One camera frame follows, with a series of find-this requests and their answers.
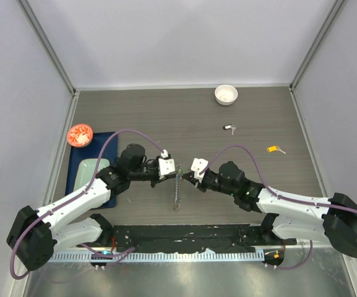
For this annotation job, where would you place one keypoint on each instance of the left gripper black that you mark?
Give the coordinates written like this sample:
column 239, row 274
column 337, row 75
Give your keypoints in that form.
column 157, row 179

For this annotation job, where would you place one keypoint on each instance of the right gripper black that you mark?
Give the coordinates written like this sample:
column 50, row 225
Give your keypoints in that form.
column 189, row 176

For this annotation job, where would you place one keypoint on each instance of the large keyring with small rings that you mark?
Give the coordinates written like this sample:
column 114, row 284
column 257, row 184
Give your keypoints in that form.
column 177, row 187

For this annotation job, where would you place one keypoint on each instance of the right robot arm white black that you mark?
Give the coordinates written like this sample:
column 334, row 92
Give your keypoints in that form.
column 329, row 220

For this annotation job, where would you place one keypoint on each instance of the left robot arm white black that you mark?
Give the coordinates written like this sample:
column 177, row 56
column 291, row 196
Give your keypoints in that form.
column 36, row 235

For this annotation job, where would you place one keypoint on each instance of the key with black tag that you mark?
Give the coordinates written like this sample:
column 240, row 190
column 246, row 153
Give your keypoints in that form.
column 230, row 127

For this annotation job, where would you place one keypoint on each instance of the pale green rectangular plate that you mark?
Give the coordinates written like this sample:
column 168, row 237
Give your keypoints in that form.
column 84, row 173

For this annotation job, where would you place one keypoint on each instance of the key with yellow tag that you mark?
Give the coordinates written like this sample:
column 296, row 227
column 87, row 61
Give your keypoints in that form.
column 275, row 148

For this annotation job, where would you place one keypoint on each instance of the white bowl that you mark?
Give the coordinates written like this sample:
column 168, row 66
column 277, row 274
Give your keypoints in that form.
column 226, row 95

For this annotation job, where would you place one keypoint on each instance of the orange patterned bowl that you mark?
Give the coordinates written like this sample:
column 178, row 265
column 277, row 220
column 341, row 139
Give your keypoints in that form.
column 79, row 136

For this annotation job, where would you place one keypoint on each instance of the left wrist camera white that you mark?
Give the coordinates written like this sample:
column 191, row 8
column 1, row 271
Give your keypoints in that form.
column 166, row 165

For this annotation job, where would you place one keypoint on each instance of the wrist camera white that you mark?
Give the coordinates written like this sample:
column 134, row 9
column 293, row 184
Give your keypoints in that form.
column 198, row 166
column 166, row 165

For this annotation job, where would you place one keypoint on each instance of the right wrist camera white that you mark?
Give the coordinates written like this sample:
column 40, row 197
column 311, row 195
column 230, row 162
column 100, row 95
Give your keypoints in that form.
column 198, row 166

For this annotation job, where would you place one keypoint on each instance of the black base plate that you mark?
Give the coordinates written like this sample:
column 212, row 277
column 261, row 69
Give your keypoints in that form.
column 188, row 239

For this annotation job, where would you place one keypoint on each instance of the slotted cable duct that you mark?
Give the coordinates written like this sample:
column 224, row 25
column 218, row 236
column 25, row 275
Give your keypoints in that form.
column 136, row 257

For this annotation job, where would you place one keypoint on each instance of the left aluminium corner post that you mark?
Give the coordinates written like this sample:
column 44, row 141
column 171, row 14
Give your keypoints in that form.
column 46, row 44

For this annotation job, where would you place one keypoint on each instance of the aluminium corner post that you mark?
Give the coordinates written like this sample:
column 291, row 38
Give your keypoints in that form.
column 46, row 44
column 327, row 24

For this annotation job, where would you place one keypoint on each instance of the right aluminium corner post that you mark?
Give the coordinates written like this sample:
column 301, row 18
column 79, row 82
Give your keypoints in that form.
column 327, row 24

